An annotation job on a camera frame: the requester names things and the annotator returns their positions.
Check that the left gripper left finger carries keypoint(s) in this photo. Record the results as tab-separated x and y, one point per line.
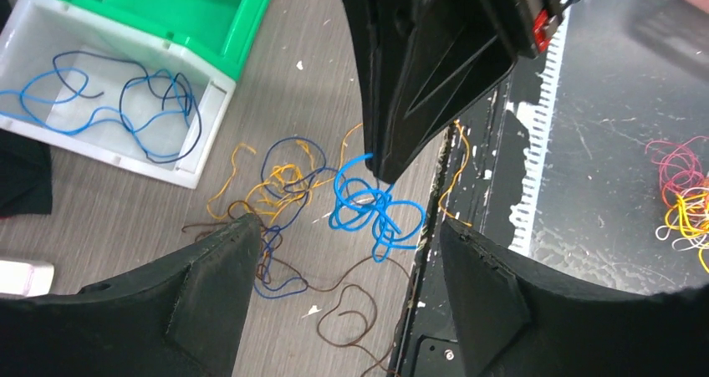
180	315

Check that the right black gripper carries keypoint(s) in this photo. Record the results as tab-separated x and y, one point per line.
422	63

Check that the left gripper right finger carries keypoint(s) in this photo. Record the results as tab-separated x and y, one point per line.
514	316

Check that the green plastic bin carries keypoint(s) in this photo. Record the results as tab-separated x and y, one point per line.
219	31

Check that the black t-shirt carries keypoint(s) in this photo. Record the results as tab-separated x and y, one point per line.
26	176

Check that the white plastic bin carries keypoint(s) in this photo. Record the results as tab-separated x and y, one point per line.
85	83

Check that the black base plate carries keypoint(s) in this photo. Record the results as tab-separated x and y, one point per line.
479	180

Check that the white slotted cable duct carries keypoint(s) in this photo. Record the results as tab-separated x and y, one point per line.
537	118

